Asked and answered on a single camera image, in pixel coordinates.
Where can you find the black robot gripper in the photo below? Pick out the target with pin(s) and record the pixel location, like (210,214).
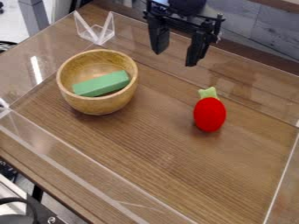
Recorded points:
(184,15)

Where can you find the brown wooden bowl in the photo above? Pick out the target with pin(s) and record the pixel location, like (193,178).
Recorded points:
(86,66)

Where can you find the green rectangular stick block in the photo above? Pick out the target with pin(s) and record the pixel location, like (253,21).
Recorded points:
(102,85)

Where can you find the red plush radish toy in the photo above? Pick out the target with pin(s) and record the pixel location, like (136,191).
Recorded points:
(210,112)

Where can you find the clear acrylic tray enclosure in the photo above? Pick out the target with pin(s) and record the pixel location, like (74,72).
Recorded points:
(142,165)

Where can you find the grey metal post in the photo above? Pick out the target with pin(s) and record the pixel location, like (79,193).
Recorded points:
(34,15)

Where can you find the black bracket with screw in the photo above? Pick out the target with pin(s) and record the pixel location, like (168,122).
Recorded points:
(46,215)

